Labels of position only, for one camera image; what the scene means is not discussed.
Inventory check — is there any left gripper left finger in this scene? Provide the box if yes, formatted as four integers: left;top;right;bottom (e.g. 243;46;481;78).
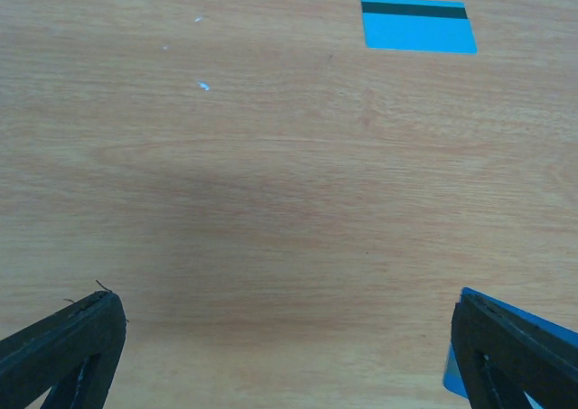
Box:
1;291;126;408

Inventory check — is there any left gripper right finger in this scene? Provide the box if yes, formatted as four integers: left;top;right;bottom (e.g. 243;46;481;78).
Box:
451;294;577;408

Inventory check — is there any dark blue card left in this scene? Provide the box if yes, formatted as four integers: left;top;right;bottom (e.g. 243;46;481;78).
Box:
443;287;577;398

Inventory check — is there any teal card far back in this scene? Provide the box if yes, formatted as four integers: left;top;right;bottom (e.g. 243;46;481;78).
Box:
360;0;478;55

